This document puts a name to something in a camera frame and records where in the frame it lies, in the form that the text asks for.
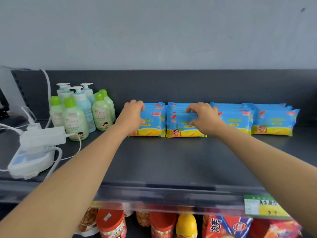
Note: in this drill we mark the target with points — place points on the blue red snack packet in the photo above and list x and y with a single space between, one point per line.
225 228

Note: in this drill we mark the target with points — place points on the yellow bottle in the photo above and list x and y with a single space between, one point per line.
186 226

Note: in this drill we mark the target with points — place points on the person's right hand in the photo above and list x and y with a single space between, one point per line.
208 118

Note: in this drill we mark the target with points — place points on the row of blue wipe packets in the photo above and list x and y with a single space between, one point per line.
272 121

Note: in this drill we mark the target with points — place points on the white power adapter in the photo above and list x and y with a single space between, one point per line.
42 137

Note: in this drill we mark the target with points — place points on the dark grey store shelf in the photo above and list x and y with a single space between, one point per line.
173 161

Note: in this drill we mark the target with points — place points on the person's left forearm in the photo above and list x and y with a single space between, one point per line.
62 190

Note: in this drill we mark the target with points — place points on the blue yellow wet wipes pack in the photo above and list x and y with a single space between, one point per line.
153 121
178 126

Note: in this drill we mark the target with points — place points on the person's right forearm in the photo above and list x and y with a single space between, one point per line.
272 166

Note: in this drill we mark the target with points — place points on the blue pump bottle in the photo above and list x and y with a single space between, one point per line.
85 109
62 84
88 92
65 92

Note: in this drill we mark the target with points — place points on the white round device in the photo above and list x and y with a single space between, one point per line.
29 163

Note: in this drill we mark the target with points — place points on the person's left hand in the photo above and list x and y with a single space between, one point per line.
131 116

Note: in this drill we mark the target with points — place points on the white plug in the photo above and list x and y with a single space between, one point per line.
33 126

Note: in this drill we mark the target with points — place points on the red blue snack box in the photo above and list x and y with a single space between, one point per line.
277 230

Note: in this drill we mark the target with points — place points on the green yellow price tag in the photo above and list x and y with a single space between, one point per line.
265 206

